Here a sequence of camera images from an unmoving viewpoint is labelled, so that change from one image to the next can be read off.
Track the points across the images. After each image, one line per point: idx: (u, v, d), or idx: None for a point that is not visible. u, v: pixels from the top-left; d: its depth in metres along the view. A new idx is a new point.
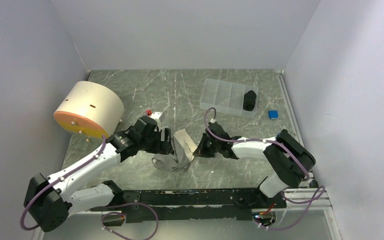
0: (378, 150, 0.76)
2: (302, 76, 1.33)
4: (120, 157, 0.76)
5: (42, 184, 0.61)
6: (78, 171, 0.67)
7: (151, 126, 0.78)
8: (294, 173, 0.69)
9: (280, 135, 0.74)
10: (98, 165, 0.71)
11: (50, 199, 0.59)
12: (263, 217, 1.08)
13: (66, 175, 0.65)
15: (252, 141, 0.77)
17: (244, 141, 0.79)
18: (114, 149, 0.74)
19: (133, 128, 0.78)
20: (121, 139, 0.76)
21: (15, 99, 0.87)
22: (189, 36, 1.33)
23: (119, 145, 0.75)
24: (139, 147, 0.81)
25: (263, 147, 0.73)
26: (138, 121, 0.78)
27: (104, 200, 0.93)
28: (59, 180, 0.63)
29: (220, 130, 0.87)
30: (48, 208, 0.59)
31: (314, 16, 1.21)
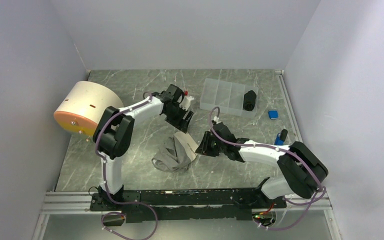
0: (379, 150, 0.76)
2: (302, 76, 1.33)
4: (160, 108, 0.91)
5: (115, 112, 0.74)
6: (139, 108, 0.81)
7: (179, 92, 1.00)
8: (308, 185, 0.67)
9: (293, 145, 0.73)
10: (151, 107, 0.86)
11: (125, 121, 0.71)
12: (263, 217, 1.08)
13: (132, 108, 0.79)
15: (264, 148, 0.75)
17: (253, 146, 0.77)
18: (158, 100, 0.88)
19: (166, 91, 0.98)
20: (161, 95, 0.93)
21: (15, 99, 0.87)
22: (189, 36, 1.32)
23: (161, 97, 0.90)
24: (171, 107, 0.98)
25: (276, 156, 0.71)
26: (171, 86, 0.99)
27: (114, 186, 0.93)
28: (128, 110, 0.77)
29: (227, 132, 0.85)
30: (122, 129, 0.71)
31: (313, 17, 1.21)
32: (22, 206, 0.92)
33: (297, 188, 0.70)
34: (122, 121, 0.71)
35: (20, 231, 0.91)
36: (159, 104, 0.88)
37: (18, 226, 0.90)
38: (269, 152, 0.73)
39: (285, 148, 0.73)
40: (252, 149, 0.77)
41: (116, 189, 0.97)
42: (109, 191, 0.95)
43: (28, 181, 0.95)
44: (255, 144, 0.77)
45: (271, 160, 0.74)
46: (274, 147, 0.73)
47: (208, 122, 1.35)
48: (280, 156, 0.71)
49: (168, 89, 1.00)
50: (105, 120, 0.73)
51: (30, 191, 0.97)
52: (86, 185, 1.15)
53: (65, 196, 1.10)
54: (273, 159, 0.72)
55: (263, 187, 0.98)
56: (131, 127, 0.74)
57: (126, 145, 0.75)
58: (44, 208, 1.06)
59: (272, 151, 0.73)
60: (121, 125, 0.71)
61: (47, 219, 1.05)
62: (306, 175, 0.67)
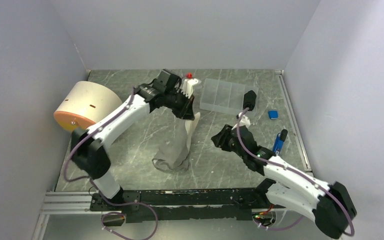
0: (378, 150, 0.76)
2: (302, 76, 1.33)
4: (148, 107, 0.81)
5: (83, 134, 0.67)
6: (112, 122, 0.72)
7: (173, 78, 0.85)
8: (339, 229, 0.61)
9: (334, 186, 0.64)
10: (131, 114, 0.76)
11: (93, 147, 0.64)
12: (263, 217, 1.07)
13: (102, 126, 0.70)
15: (297, 176, 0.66)
17: (284, 168, 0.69)
18: (141, 101, 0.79)
19: (157, 80, 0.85)
20: (149, 89, 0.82)
21: (15, 99, 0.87)
22: (189, 36, 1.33)
23: (148, 94, 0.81)
24: (164, 100, 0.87)
25: (314, 193, 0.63)
26: (161, 73, 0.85)
27: (109, 191, 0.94)
28: (98, 130, 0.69)
29: (251, 139, 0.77)
30: (93, 155, 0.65)
31: (313, 17, 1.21)
32: (22, 206, 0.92)
33: (326, 228, 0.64)
34: (90, 147, 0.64)
35: (21, 231, 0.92)
36: (141, 107, 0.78)
37: (18, 226, 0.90)
38: (304, 186, 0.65)
39: (324, 187, 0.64)
40: (281, 172, 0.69)
41: (112, 194, 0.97)
42: (105, 196, 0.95)
43: (28, 182, 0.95)
44: (286, 167, 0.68)
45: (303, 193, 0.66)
46: (313, 182, 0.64)
47: (208, 123, 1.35)
48: (319, 196, 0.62)
49: (159, 76, 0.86)
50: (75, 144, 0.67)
51: (30, 192, 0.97)
52: (85, 185, 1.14)
53: (65, 196, 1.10)
54: (308, 194, 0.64)
55: (271, 196, 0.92)
56: (102, 151, 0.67)
57: (104, 164, 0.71)
58: (44, 208, 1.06)
59: (309, 185, 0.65)
60: (90, 153, 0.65)
61: (47, 218, 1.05)
62: (341, 220, 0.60)
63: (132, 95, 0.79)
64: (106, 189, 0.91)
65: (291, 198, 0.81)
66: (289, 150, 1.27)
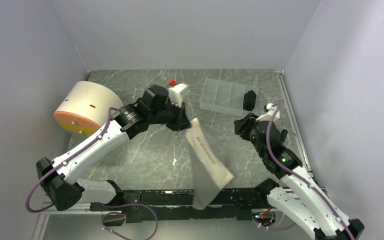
0: (378, 150, 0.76)
2: (303, 75, 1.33)
4: (127, 134, 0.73)
5: (47, 168, 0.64)
6: (81, 155, 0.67)
7: (159, 98, 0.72)
8: None
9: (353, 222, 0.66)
10: (105, 145, 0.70)
11: (54, 184, 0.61)
12: (263, 217, 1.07)
13: (67, 160, 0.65)
15: (320, 202, 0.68)
17: (309, 186, 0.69)
18: (119, 128, 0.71)
19: (141, 101, 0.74)
20: (130, 114, 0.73)
21: (15, 99, 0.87)
22: (189, 36, 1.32)
23: (127, 119, 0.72)
24: (151, 121, 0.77)
25: (333, 225, 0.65)
26: (145, 93, 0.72)
27: (105, 197, 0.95)
28: (62, 165, 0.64)
29: (276, 138, 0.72)
30: (54, 193, 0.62)
31: (313, 17, 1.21)
32: (22, 207, 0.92)
33: None
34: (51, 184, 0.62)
35: (21, 231, 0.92)
36: (116, 137, 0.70)
37: (18, 226, 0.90)
38: (325, 214, 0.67)
39: (344, 221, 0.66)
40: (304, 187, 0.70)
41: (109, 199, 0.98)
42: (102, 202, 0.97)
43: (28, 181, 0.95)
44: (311, 186, 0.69)
45: (319, 218, 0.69)
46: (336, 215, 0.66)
47: (208, 122, 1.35)
48: (337, 230, 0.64)
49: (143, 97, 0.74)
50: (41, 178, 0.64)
51: (30, 191, 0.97)
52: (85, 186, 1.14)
53: None
54: (324, 222, 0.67)
55: (272, 198, 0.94)
56: (65, 186, 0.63)
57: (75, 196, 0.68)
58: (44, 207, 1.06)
59: (330, 214, 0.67)
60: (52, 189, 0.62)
61: (47, 219, 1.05)
62: None
63: (108, 123, 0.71)
64: (100, 197, 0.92)
65: (294, 207, 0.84)
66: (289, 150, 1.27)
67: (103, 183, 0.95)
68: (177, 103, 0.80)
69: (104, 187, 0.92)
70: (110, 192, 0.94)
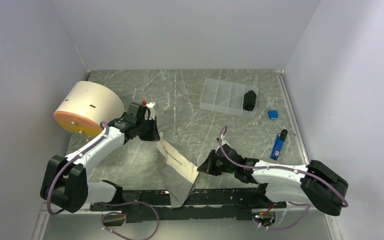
0: (379, 150, 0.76)
2: (303, 75, 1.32)
4: (122, 138, 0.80)
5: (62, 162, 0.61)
6: (92, 149, 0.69)
7: (143, 109, 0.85)
8: (334, 203, 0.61)
9: (310, 164, 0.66)
10: (110, 142, 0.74)
11: (74, 173, 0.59)
12: (263, 217, 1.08)
13: (82, 152, 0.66)
15: (278, 169, 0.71)
17: (267, 168, 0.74)
18: (117, 131, 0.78)
19: (127, 113, 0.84)
20: (121, 122, 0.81)
21: (14, 99, 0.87)
22: (189, 35, 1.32)
23: (121, 126, 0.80)
24: (136, 130, 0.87)
25: (297, 178, 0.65)
26: (130, 106, 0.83)
27: (106, 196, 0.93)
28: (78, 156, 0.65)
29: (235, 155, 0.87)
30: (74, 182, 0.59)
31: (313, 16, 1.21)
32: (22, 207, 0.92)
33: (324, 208, 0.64)
34: (70, 173, 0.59)
35: (21, 231, 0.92)
36: (117, 136, 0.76)
37: (18, 226, 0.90)
38: (288, 175, 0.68)
39: (303, 170, 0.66)
40: (265, 172, 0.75)
41: (110, 197, 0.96)
42: (105, 200, 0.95)
43: (28, 181, 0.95)
44: (268, 167, 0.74)
45: (291, 183, 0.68)
46: (292, 169, 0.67)
47: (208, 122, 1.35)
48: (301, 179, 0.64)
49: (129, 109, 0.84)
50: (53, 174, 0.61)
51: (31, 192, 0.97)
52: None
53: None
54: (294, 182, 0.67)
55: (268, 192, 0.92)
56: (84, 175, 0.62)
57: (82, 195, 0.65)
58: (44, 208, 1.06)
59: (291, 173, 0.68)
60: (70, 178, 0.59)
61: (47, 218, 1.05)
62: (331, 194, 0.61)
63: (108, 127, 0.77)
64: (101, 198, 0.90)
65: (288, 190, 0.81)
66: (289, 150, 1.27)
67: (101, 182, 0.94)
68: (151, 116, 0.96)
69: (103, 186, 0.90)
70: (109, 189, 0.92)
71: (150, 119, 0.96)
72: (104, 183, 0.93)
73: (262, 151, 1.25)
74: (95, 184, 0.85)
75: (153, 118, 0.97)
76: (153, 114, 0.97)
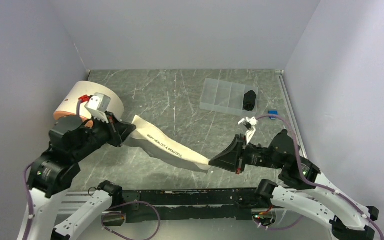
0: (378, 151, 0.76)
2: (302, 75, 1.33)
4: (57, 189, 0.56)
5: None
6: None
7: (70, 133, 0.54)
8: None
9: (372, 212, 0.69)
10: (42, 220, 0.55)
11: None
12: (263, 217, 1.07)
13: None
15: (344, 202, 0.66)
17: (335, 193, 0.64)
18: (43, 195, 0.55)
19: (52, 147, 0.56)
20: (44, 168, 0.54)
21: (15, 99, 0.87)
22: (189, 35, 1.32)
23: (46, 177, 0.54)
24: (79, 157, 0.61)
25: (361, 222, 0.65)
26: (51, 138, 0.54)
27: (102, 208, 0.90)
28: None
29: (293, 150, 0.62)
30: None
31: (313, 16, 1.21)
32: (22, 207, 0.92)
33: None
34: None
35: None
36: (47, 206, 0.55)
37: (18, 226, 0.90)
38: (351, 214, 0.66)
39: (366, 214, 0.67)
40: (329, 196, 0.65)
41: (107, 206, 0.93)
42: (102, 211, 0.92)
43: None
44: (337, 193, 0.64)
45: (342, 216, 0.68)
46: (361, 212, 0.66)
47: (208, 122, 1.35)
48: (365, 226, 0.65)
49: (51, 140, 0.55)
50: None
51: None
52: (86, 185, 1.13)
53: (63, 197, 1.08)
54: (349, 220, 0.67)
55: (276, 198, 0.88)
56: None
57: None
58: None
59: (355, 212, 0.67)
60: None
61: None
62: None
63: (28, 199, 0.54)
64: (99, 213, 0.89)
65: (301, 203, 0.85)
66: None
67: (92, 197, 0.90)
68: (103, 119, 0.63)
69: (95, 204, 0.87)
70: (103, 202, 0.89)
71: (104, 121, 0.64)
72: (98, 199, 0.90)
73: None
74: (83, 213, 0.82)
75: (107, 119, 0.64)
76: (103, 115, 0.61)
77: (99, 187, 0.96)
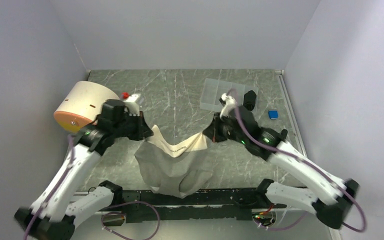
0: (377, 150, 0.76)
2: (302, 75, 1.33)
4: (96, 153, 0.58)
5: (27, 217, 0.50)
6: (57, 191, 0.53)
7: (120, 108, 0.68)
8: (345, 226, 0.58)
9: (349, 184, 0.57)
10: (79, 171, 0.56)
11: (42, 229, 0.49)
12: (263, 217, 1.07)
13: (46, 200, 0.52)
15: (313, 170, 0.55)
17: (300, 161, 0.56)
18: (85, 150, 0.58)
19: (100, 117, 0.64)
20: (91, 131, 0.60)
21: (15, 99, 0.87)
22: (189, 35, 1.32)
23: (92, 137, 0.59)
24: (115, 135, 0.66)
25: (331, 193, 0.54)
26: (103, 108, 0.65)
27: (104, 203, 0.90)
28: (42, 207, 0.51)
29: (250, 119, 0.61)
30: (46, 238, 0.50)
31: (313, 16, 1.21)
32: (22, 207, 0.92)
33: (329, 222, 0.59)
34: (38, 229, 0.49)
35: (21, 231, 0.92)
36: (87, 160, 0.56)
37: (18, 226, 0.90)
38: (320, 183, 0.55)
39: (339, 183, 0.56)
40: (292, 163, 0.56)
41: (108, 202, 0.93)
42: (103, 207, 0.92)
43: (27, 181, 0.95)
44: (301, 159, 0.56)
45: (314, 189, 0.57)
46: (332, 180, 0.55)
47: (208, 122, 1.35)
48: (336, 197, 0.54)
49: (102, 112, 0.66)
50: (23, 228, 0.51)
51: (30, 192, 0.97)
52: (86, 185, 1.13)
53: None
54: (321, 193, 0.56)
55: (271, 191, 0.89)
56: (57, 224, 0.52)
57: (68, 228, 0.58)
58: None
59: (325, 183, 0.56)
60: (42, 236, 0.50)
61: None
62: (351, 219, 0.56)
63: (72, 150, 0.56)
64: (100, 206, 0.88)
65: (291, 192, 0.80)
66: None
67: (95, 190, 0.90)
68: (135, 112, 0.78)
69: (98, 196, 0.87)
70: (106, 197, 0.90)
71: (135, 115, 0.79)
72: (100, 192, 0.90)
73: None
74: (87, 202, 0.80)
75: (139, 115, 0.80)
76: (136, 110, 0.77)
77: (101, 185, 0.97)
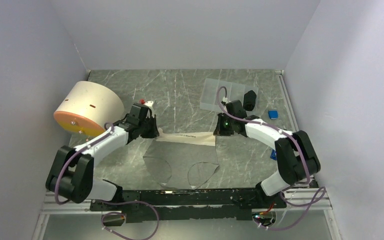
0: (377, 150, 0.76)
2: (302, 75, 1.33)
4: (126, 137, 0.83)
5: (70, 153, 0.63)
6: (98, 142, 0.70)
7: (145, 109, 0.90)
8: (295, 173, 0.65)
9: (297, 133, 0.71)
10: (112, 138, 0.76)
11: (83, 161, 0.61)
12: (263, 217, 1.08)
13: (90, 145, 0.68)
15: (269, 128, 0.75)
17: (260, 123, 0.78)
18: (122, 130, 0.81)
19: (129, 114, 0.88)
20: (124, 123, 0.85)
21: (14, 98, 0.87)
22: (189, 36, 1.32)
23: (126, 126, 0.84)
24: (138, 131, 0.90)
25: (276, 136, 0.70)
26: (132, 107, 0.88)
27: (107, 194, 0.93)
28: (86, 147, 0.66)
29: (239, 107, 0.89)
30: (82, 171, 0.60)
31: (313, 16, 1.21)
32: (22, 206, 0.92)
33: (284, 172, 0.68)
34: (79, 162, 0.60)
35: (22, 230, 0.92)
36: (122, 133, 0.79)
37: (18, 225, 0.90)
38: (271, 134, 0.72)
39: (288, 133, 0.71)
40: (257, 126, 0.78)
41: (111, 195, 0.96)
42: (106, 199, 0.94)
43: (28, 181, 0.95)
44: (262, 123, 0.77)
45: (271, 142, 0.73)
46: (277, 129, 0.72)
47: (207, 122, 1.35)
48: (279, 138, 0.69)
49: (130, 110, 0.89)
50: (61, 164, 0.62)
51: (30, 191, 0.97)
52: None
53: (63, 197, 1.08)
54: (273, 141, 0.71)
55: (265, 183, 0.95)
56: (90, 168, 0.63)
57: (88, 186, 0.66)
58: (44, 208, 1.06)
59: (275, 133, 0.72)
60: (79, 167, 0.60)
61: (47, 219, 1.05)
62: (297, 163, 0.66)
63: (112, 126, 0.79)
64: (103, 196, 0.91)
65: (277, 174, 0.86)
66: None
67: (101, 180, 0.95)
68: (150, 115, 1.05)
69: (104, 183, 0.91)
70: (110, 186, 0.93)
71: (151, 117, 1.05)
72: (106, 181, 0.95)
73: (262, 151, 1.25)
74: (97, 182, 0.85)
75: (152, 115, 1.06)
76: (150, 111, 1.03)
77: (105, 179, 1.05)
